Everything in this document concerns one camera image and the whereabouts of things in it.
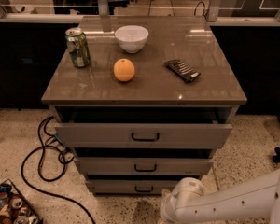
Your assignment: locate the grey top drawer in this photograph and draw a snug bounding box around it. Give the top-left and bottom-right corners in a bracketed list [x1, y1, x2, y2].
[55, 123, 232, 149]

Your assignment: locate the grey middle drawer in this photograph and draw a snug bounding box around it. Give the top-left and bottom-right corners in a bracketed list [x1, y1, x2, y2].
[75, 147, 212, 175]

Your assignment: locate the black floor cable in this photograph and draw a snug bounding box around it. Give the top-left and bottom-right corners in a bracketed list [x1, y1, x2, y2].
[20, 116, 97, 224]

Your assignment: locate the orange fruit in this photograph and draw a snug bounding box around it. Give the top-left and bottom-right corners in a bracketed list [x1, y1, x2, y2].
[113, 59, 135, 82]

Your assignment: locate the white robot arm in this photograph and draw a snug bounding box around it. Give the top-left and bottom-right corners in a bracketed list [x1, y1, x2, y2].
[160, 169, 280, 224]

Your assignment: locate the grey drawer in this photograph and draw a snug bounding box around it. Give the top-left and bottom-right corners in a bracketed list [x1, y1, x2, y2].
[75, 147, 212, 175]
[55, 123, 232, 149]
[86, 175, 186, 195]

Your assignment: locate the white ceramic bowl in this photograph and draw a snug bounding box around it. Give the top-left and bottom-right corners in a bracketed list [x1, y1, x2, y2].
[115, 25, 149, 53]

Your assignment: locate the green soda can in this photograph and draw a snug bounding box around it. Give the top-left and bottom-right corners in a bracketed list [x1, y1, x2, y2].
[65, 27, 91, 68]

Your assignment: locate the dark snack bar packet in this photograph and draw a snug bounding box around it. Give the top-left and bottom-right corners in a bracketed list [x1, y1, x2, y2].
[164, 59, 200, 83]

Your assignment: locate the wire basket of cans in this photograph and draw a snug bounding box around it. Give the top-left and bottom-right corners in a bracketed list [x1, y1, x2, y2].
[0, 179, 44, 224]

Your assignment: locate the grey drawer cabinet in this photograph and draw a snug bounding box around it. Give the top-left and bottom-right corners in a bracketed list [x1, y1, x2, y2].
[41, 15, 248, 124]

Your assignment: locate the person behind glass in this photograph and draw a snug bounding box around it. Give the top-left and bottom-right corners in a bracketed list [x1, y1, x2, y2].
[53, 0, 99, 15]

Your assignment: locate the grey bottom drawer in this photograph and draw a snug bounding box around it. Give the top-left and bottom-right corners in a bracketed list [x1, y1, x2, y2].
[86, 175, 186, 195]

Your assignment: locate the black chair base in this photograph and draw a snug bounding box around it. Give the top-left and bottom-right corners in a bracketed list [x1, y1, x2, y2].
[273, 147, 280, 163]

